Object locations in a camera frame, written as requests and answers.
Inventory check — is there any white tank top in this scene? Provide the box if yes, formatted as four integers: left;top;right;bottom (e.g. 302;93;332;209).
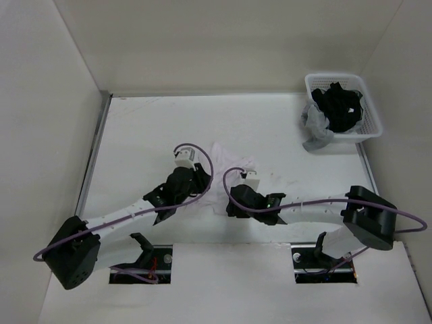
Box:
188;142;257;215

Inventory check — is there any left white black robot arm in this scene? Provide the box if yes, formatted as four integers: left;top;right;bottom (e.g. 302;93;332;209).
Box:
35;163;213;290

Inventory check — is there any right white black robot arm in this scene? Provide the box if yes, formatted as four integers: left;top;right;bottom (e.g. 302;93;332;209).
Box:
226;184;396;271

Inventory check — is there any grey tank top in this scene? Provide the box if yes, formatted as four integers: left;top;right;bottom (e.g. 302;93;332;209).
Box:
300;100;334;152

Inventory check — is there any black tank top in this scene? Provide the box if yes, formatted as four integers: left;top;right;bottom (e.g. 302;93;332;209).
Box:
311;82;364;133

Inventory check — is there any white plastic basket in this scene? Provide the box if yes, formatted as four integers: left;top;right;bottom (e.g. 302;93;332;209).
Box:
304;72;383;144

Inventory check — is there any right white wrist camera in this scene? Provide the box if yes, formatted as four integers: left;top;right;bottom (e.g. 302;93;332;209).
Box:
240;170;260;192

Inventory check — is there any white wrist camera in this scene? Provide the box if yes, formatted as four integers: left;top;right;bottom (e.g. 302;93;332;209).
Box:
240;170;260;192
174;146;196;169

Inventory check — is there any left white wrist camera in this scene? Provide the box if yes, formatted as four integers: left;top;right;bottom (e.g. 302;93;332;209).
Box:
174;146;196;169

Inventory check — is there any aluminium table edge rail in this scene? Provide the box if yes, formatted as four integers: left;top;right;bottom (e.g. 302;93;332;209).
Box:
74;90;113;216

